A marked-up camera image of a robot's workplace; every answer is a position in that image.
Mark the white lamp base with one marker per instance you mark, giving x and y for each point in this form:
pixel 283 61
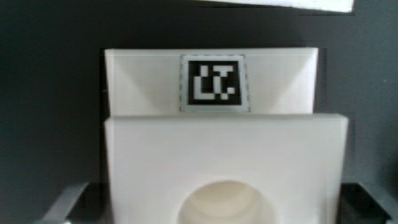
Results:
pixel 224 153

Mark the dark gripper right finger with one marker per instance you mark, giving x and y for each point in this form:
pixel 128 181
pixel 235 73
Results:
pixel 359 209

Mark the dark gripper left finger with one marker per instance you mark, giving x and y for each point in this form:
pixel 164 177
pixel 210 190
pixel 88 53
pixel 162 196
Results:
pixel 79 205

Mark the white front fence rail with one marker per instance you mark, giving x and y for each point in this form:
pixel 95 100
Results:
pixel 326 5

